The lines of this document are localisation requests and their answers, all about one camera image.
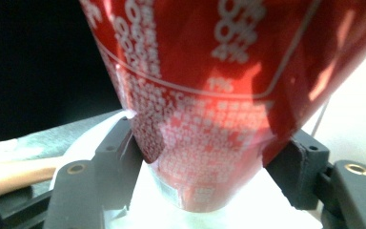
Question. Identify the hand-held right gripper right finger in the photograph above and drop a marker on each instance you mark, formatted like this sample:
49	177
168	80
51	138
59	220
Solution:
308	171

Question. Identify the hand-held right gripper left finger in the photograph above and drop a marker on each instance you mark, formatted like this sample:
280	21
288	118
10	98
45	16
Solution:
114	178

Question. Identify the red soda can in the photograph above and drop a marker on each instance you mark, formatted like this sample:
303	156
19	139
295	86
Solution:
222	95

